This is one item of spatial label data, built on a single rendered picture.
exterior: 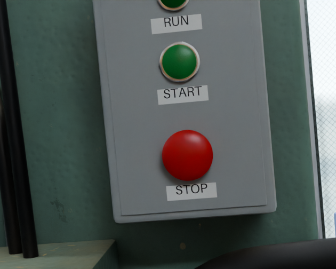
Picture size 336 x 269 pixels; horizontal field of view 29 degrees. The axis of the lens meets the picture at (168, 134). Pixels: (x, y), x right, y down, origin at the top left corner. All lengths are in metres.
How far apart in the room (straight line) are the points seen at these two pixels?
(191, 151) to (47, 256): 0.12
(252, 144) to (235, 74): 0.04
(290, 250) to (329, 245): 0.02
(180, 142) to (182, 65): 0.04
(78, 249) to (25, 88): 0.12
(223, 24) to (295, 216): 0.15
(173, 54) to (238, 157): 0.07
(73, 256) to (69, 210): 0.06
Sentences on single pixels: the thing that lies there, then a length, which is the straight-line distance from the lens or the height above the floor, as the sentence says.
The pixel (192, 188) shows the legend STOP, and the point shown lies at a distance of 0.39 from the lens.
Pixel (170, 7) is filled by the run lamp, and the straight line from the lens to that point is 0.39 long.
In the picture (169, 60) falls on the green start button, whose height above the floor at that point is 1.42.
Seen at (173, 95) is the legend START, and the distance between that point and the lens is 0.39.
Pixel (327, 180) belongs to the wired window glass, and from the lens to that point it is 2.06.
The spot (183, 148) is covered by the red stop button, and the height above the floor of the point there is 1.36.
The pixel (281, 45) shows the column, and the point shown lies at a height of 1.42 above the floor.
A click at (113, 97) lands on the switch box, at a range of 0.40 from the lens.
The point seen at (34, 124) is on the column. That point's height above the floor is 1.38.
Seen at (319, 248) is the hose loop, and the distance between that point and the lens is 0.42.
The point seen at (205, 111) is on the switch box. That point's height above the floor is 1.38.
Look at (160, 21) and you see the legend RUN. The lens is 0.39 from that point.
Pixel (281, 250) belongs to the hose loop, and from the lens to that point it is 0.42.
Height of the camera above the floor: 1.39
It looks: 3 degrees down
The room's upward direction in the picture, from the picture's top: 5 degrees counter-clockwise
